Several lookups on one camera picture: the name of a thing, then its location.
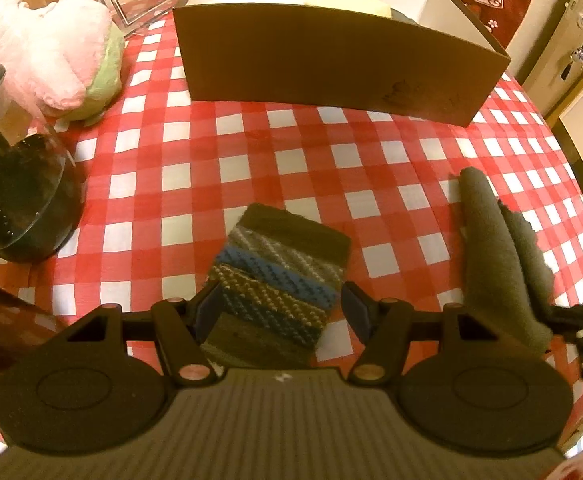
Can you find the red white checkered tablecloth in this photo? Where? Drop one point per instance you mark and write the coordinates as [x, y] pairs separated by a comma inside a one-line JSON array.
[[169, 177]]

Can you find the striped knitted sock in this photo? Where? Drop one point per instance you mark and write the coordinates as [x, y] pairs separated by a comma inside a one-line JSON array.
[[280, 275]]

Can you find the grey and blue cloth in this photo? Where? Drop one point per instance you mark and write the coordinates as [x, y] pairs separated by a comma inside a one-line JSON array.
[[506, 277]]

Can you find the wooden door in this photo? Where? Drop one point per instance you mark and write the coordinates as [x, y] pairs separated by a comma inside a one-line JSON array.
[[544, 85]]

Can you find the pink starfish plush toy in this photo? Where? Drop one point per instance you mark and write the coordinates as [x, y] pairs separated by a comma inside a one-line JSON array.
[[64, 59]]

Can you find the glass jar with green lid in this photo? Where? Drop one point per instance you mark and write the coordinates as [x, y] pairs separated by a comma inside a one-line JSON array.
[[41, 188]]

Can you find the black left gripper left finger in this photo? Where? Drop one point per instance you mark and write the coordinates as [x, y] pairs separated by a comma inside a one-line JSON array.
[[206, 307]]

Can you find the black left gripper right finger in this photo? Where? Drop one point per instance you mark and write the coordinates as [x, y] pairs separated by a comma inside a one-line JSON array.
[[360, 310]]

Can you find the brown cardboard box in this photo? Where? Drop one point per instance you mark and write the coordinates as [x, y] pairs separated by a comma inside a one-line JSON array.
[[430, 59]]

